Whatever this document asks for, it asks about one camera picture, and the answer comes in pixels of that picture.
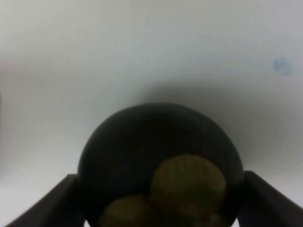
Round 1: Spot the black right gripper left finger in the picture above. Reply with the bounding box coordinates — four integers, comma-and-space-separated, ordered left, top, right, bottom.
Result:
7, 174, 85, 227

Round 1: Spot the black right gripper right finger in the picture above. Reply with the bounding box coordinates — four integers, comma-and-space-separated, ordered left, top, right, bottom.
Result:
237, 171, 303, 227

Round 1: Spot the dark purple mangosteen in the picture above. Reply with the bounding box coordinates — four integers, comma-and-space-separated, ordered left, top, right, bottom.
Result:
78, 102, 244, 227

